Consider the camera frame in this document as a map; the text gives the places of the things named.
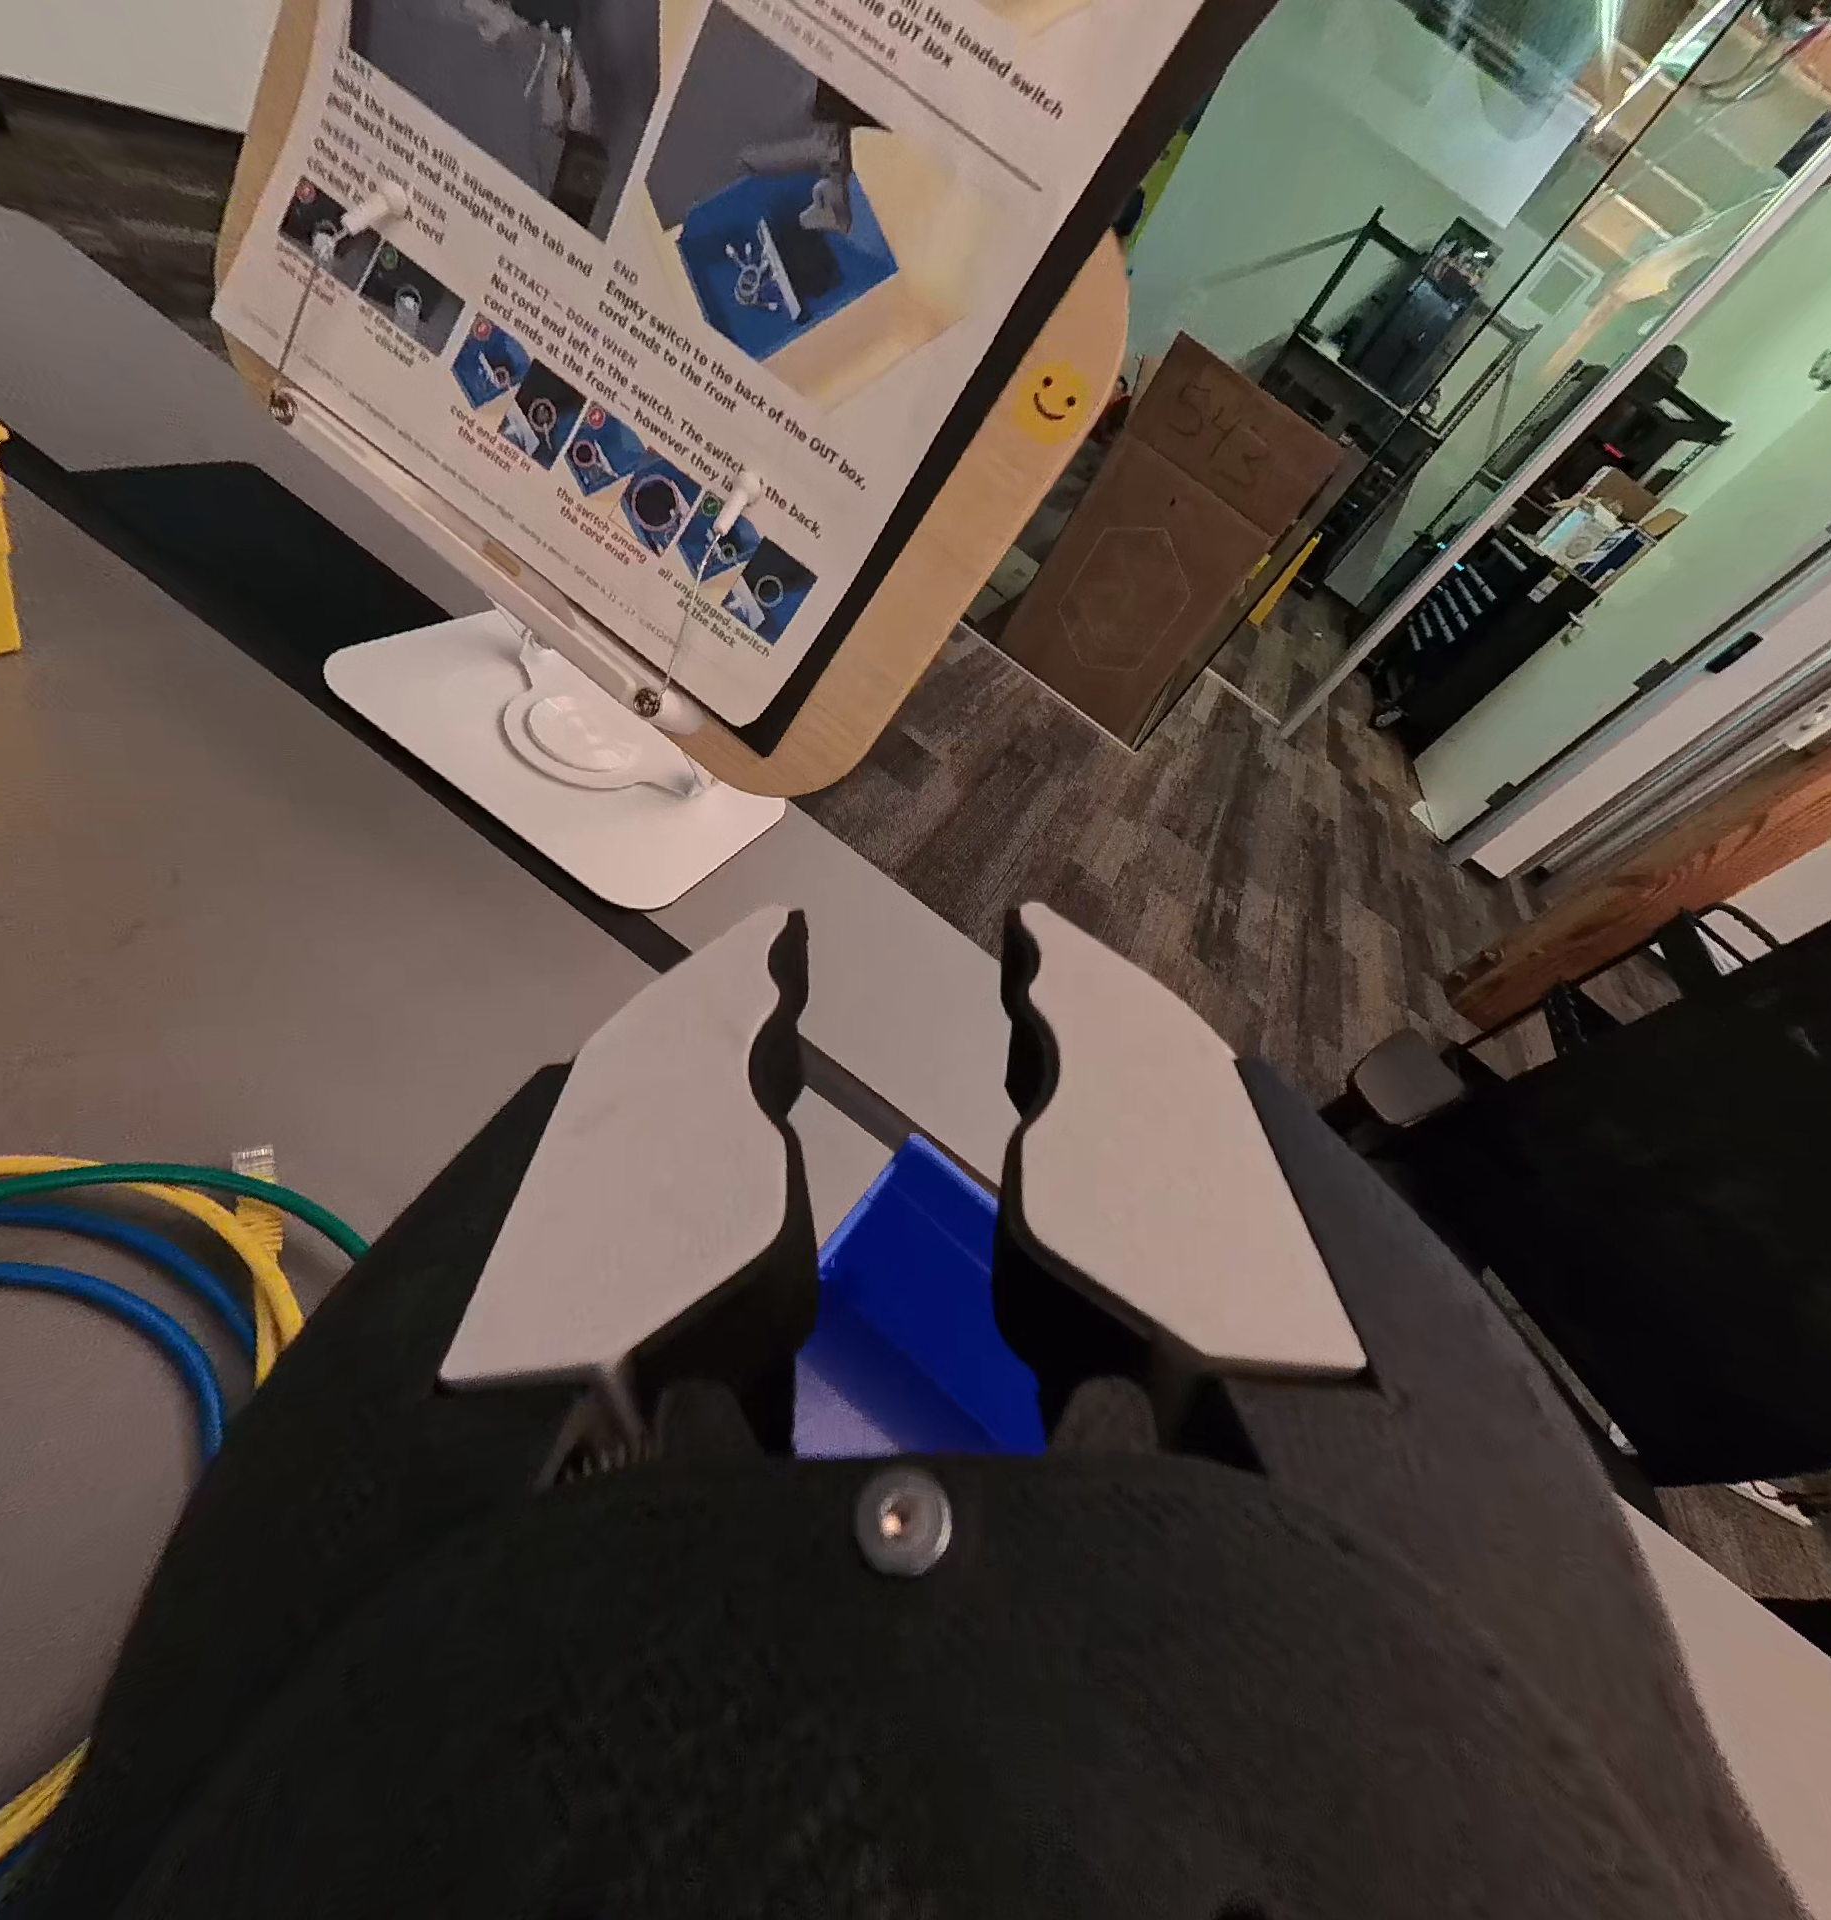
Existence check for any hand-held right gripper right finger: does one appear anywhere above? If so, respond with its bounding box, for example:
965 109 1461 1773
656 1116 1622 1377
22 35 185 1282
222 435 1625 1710
990 901 1374 1458

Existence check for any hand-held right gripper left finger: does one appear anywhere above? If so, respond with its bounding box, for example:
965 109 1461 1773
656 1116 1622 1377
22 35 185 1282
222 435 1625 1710
435 907 820 1470

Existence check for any blue plastic bin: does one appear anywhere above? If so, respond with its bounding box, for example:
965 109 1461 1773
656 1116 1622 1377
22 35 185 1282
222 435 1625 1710
791 1131 1047 1459

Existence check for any yellow ethernet cable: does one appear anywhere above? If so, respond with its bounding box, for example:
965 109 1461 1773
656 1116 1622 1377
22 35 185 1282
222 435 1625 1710
0 1147 308 1899

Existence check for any green ethernet cable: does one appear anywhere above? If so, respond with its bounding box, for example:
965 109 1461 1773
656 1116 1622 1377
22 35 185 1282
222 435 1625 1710
0 1161 372 1264

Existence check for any blue ethernet cable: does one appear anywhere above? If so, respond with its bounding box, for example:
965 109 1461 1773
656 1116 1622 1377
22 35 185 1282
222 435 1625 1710
0 1200 264 1920

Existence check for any wooden beam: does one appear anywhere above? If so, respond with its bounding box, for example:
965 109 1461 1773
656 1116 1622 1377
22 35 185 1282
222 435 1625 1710
1447 727 1831 1037

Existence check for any tall cardboard box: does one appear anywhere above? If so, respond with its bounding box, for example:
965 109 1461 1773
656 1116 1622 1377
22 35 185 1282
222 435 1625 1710
996 331 1352 752

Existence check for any black metal shelving rack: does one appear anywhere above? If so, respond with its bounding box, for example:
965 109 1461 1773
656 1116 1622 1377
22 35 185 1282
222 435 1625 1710
1276 210 1741 743

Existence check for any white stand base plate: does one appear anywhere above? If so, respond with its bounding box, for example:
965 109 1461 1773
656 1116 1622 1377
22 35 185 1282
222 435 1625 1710
322 606 789 912

